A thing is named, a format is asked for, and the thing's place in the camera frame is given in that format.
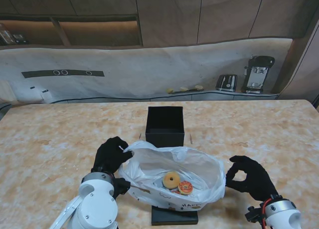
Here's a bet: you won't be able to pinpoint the black silver coffee machine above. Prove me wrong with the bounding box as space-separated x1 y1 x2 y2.
241 55 276 95

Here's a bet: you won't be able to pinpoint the pink frosted mini donut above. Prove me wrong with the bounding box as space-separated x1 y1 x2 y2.
162 171 180 190

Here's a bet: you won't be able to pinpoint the white protective cloth cover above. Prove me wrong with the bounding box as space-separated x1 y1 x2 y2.
0 37 294 105

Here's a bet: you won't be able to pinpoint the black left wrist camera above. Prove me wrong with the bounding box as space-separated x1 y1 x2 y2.
113 178 131 197

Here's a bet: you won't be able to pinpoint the grey counter ledge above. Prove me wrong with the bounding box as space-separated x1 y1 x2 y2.
0 89 280 108

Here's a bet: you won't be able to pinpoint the black open gift box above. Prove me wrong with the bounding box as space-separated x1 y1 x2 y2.
145 106 185 148

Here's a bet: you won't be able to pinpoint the dark strip with white rings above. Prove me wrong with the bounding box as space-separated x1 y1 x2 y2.
21 69 105 79

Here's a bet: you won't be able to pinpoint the black device on shelf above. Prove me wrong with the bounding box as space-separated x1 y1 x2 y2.
11 33 28 44

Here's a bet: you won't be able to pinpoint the white printed plastic bag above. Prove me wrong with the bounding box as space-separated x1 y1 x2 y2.
118 139 226 211

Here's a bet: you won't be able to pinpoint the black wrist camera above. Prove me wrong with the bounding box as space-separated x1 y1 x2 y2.
113 178 131 197
244 206 265 224

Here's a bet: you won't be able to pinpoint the black gift box lid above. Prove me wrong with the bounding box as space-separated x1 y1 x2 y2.
151 206 199 227

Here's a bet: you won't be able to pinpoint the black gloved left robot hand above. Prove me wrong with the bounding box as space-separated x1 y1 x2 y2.
91 136 134 174

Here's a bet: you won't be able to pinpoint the black toaster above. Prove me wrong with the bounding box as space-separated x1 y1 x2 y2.
215 74 238 92

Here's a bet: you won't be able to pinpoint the yellow fruit pieces on board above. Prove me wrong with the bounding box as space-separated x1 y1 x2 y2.
166 85 204 94

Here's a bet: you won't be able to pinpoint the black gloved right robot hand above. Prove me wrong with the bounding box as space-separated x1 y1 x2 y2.
225 155 279 202

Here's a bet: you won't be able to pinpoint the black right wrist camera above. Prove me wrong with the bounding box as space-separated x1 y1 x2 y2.
244 206 265 224

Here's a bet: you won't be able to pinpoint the wooden wall shelf niche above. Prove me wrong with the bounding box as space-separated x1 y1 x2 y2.
0 13 144 47

